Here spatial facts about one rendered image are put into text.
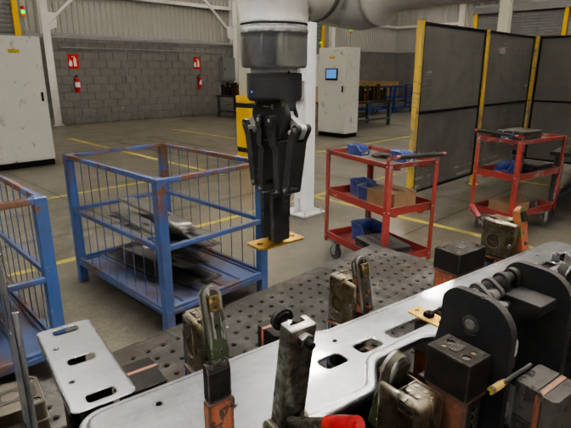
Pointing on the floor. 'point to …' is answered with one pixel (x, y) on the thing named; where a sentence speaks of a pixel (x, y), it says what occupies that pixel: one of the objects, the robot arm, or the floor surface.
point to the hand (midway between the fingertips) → (274, 215)
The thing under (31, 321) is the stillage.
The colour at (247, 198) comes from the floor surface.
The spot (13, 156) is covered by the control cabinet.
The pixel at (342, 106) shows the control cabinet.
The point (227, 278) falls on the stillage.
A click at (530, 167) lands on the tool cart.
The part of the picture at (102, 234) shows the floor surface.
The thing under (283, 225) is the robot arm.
